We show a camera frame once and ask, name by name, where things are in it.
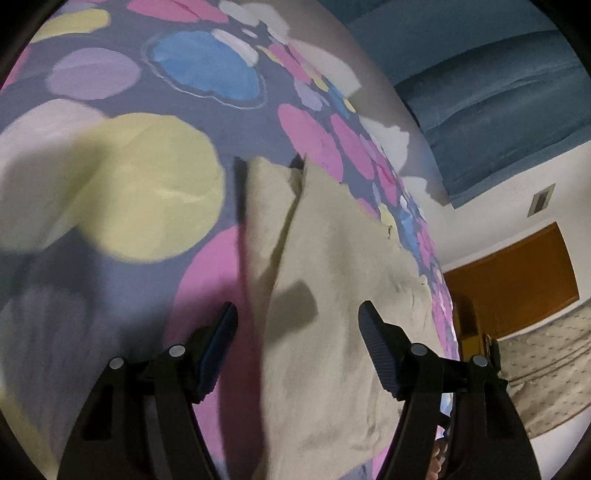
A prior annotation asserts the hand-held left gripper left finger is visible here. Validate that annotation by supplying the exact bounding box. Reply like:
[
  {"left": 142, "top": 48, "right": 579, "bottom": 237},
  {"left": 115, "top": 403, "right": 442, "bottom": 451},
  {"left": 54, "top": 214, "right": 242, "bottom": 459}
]
[{"left": 59, "top": 301, "right": 239, "bottom": 480}]

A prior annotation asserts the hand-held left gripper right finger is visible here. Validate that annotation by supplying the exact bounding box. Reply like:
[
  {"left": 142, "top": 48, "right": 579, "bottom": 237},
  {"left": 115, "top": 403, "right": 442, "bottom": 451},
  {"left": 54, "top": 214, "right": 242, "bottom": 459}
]
[{"left": 358, "top": 300, "right": 542, "bottom": 480}]

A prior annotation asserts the beige knit sweater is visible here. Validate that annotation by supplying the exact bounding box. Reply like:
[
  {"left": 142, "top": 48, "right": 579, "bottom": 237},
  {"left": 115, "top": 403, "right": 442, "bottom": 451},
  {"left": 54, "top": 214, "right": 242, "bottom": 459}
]
[{"left": 239, "top": 156, "right": 448, "bottom": 480}]

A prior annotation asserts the yellow wooden furniture piece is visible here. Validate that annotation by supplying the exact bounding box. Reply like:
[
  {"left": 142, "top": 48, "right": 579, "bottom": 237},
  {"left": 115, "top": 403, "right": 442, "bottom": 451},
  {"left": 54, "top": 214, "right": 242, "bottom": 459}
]
[{"left": 455, "top": 298, "right": 503, "bottom": 370}]

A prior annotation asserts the brown wooden door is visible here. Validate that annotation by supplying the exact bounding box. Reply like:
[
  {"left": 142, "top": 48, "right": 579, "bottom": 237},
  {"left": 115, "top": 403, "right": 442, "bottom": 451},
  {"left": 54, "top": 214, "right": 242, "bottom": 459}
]
[{"left": 442, "top": 221, "right": 581, "bottom": 340}]

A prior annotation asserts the beige patterned mattress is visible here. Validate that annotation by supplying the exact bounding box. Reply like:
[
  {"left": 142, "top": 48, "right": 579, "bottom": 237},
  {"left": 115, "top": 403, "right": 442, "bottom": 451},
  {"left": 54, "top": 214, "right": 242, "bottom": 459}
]
[{"left": 496, "top": 304, "right": 591, "bottom": 440}]

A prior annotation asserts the colourful dotted bedsheet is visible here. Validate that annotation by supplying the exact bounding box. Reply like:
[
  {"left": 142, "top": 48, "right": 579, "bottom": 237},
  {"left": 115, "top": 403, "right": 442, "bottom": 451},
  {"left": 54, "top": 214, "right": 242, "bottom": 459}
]
[{"left": 0, "top": 0, "right": 462, "bottom": 480}]

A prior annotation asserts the blue curtain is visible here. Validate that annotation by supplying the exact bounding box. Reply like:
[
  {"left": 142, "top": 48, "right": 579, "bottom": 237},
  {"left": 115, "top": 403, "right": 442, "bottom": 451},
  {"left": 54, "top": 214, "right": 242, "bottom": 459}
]
[{"left": 318, "top": 0, "right": 591, "bottom": 209}]

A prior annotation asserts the grey wall switch plate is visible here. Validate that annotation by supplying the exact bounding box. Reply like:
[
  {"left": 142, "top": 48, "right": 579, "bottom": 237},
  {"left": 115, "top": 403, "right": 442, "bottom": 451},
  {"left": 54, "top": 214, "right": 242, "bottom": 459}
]
[{"left": 527, "top": 183, "right": 557, "bottom": 217}]

